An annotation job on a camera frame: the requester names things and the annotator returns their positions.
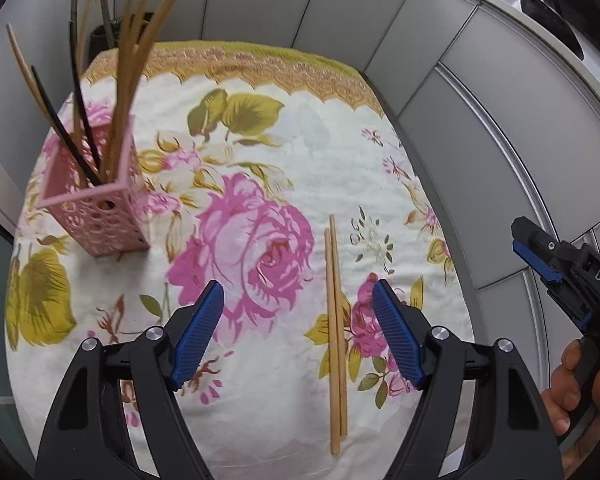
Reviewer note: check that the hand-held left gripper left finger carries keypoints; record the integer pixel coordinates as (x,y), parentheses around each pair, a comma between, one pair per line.
(200,330)

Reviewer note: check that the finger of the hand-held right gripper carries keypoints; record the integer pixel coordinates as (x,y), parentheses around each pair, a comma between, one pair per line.
(537,255)
(575,305)

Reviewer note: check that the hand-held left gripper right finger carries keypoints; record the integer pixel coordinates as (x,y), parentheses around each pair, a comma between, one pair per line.
(395,332)

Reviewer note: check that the pink perforated utensil holder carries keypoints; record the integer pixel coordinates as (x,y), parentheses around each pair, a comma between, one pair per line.
(105,230)

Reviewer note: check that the black chopstick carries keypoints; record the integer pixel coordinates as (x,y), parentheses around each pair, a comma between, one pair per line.
(80,95)
(60,120)

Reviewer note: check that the person's right hand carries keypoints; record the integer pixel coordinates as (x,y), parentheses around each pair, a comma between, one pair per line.
(557,405)

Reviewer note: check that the floral printed tablecloth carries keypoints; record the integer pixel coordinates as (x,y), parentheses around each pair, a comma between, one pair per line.
(260,170)

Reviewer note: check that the black frying pan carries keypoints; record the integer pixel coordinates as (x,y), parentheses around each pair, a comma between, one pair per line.
(550,15)

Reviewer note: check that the black wok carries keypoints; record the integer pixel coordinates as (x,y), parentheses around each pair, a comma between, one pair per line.
(590,10)

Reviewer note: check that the black trash bin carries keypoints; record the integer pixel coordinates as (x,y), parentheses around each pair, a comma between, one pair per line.
(100,37)

